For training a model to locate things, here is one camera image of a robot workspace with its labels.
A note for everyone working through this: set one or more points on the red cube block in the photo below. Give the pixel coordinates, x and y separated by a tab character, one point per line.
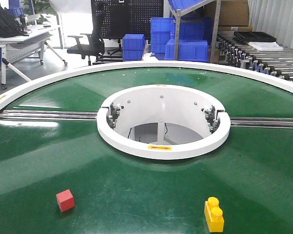
65	200

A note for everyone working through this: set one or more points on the yellow two-stud toy brick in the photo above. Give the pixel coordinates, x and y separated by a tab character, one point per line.
214	215

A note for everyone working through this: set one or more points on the yellow arrow sticker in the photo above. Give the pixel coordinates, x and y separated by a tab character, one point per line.
159	147

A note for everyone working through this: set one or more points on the blue crate stack left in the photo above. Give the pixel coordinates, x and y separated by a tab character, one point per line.
133	46

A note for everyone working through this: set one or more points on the blue crate stack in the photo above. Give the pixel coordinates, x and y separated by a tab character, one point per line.
133	46
160	29

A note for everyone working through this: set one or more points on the blue crate front right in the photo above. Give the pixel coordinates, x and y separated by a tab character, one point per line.
189	50

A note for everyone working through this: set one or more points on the black office chair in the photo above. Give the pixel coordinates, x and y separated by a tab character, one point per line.
96	46

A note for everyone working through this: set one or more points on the blue crate stack middle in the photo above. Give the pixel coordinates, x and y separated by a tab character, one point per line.
160	29

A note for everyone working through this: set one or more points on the black pegboard panel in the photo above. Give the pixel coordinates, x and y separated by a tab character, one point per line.
130	17

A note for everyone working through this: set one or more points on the right steel roller bar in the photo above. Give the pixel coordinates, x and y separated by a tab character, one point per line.
263	122

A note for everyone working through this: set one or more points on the steel roller bar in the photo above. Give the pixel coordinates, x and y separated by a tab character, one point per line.
49	115
263	122

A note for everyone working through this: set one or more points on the metal shelf rack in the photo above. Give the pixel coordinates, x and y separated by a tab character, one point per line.
178	13

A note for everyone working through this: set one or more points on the black tray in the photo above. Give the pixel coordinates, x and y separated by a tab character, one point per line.
247	36

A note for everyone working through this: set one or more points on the cardboard box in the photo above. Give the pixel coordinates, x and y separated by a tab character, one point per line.
234	16

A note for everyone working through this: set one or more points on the white flat tray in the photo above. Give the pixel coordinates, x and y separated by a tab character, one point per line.
266	46

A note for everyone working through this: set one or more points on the left steel roller bar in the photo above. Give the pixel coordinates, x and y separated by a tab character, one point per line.
49	115

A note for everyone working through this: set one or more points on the white office desk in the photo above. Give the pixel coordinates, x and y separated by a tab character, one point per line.
14	49

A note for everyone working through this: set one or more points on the roller conveyor line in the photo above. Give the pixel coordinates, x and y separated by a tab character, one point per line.
235	52

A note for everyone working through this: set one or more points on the black backpack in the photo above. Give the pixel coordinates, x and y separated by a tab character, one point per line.
9	27

